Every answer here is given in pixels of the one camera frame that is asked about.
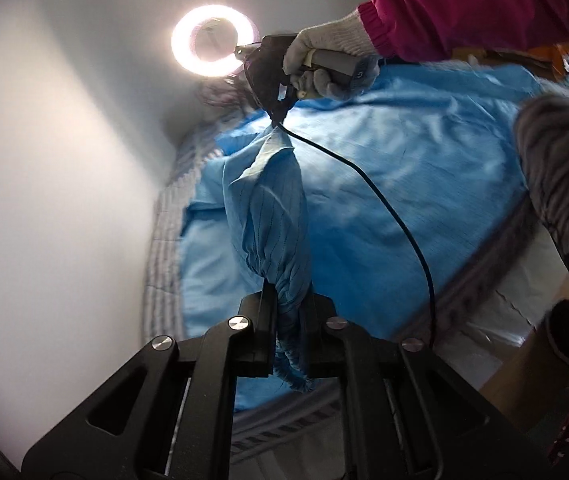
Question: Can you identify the bright ring light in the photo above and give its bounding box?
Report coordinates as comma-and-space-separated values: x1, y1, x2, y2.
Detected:
170, 4, 258, 78

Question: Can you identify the right gloved hand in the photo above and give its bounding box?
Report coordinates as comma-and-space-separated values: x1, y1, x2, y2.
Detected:
282, 10, 380, 101

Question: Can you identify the light blue work coat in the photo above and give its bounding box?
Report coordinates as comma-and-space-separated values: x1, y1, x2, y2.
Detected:
178, 62, 546, 413

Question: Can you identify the magenta right sleeve forearm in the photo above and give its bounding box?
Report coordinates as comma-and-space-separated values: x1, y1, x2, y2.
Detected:
358, 0, 569, 62

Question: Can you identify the striped blue white mattress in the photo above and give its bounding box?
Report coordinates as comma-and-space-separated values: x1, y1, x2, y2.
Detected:
142, 117, 564, 463

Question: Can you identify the dark navy down jacket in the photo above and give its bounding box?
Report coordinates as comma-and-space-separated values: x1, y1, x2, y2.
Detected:
198, 74, 260, 114

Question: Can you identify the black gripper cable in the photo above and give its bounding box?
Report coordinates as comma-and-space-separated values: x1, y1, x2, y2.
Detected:
276, 121, 439, 351

